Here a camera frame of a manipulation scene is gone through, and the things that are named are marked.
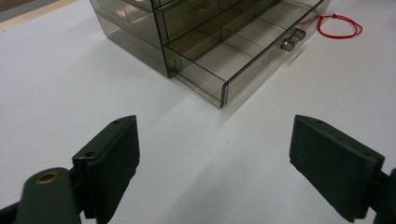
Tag red string bracelet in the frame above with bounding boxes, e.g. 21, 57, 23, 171
301, 13, 363, 40

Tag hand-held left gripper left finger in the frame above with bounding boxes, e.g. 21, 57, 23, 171
72, 115, 141, 224

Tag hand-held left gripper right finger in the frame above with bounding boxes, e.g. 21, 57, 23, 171
289, 114, 386, 223

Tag smoky clear plastic drawer cabinet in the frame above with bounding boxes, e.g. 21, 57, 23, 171
89, 0, 283, 78

